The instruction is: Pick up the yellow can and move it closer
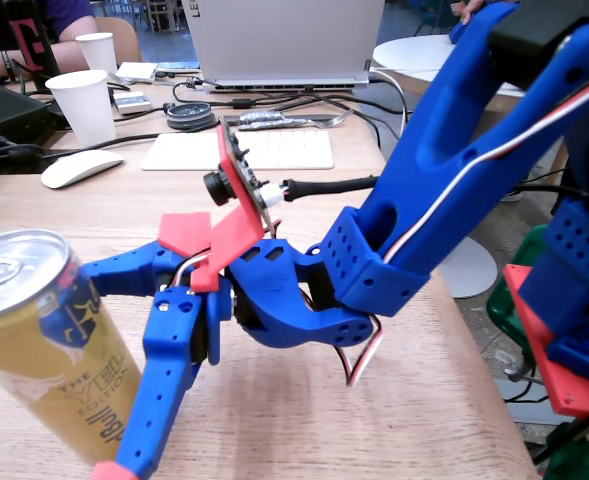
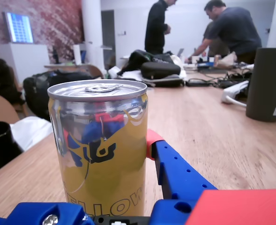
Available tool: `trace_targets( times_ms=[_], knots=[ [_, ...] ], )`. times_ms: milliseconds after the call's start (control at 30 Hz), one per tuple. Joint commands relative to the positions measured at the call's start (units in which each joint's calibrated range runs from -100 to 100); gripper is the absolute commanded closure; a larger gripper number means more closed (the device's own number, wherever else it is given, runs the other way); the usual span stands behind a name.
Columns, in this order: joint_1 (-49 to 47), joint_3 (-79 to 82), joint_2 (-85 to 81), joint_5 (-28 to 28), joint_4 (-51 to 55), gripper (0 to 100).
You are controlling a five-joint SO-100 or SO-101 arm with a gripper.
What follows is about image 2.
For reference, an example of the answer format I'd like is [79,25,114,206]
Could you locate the white papers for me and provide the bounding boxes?
[107,66,144,82]

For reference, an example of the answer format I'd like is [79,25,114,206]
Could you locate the person in olive shirt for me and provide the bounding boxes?
[202,21,230,57]

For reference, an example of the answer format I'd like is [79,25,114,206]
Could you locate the dark grey door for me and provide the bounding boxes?
[101,10,116,68]

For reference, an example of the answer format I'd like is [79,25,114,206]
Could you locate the blue device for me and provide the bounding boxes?
[197,57,219,71]

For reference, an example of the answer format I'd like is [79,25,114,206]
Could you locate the white power strip cable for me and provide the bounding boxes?
[225,95,248,108]

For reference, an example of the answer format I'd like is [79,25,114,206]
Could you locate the grey laptop sleeve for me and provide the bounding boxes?
[142,74,186,88]

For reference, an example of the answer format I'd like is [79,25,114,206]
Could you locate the black bottle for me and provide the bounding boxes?
[52,46,60,64]

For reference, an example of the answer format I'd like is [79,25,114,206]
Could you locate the white carton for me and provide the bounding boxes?
[72,44,82,65]

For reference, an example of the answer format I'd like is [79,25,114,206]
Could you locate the black zip case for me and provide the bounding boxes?
[140,61,182,80]

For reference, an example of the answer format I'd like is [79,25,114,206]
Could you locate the person in navy t-shirt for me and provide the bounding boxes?
[188,0,262,64]

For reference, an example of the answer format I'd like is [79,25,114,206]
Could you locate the blue gripper finger with pink tip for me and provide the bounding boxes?
[0,202,96,225]
[146,128,218,200]

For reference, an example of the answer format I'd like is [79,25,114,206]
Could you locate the black tangled cables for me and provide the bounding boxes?
[198,70,253,89]

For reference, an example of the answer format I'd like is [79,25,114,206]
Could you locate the black bags on table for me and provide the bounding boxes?
[117,49,175,76]

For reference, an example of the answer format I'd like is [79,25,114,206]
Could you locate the red camera mount bracket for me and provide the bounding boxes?
[186,188,276,225]

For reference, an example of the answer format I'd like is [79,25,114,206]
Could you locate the white crumpled bag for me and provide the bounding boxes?
[170,54,187,78]

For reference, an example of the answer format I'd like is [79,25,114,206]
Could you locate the white plastic bag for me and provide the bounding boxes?
[9,116,53,152]

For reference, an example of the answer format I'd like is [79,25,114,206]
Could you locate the black backpack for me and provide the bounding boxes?
[22,69,94,121]

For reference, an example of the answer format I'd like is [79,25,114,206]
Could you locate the wall display screen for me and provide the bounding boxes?
[2,11,35,45]

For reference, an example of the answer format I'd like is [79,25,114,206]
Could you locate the yellow Red Bull can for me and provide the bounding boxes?
[47,79,149,218]

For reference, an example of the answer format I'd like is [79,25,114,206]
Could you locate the person in black sweater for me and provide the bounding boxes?
[144,0,178,55]

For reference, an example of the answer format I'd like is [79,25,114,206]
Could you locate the dark grey NYU cup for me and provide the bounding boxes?
[245,47,276,123]

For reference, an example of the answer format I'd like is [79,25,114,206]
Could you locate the brown paper bag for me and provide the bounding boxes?
[218,51,238,69]

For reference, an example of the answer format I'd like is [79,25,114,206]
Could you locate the white cabinet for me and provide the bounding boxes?
[0,43,51,83]

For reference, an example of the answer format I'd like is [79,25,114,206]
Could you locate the black power adapter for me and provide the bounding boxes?
[186,78,211,87]

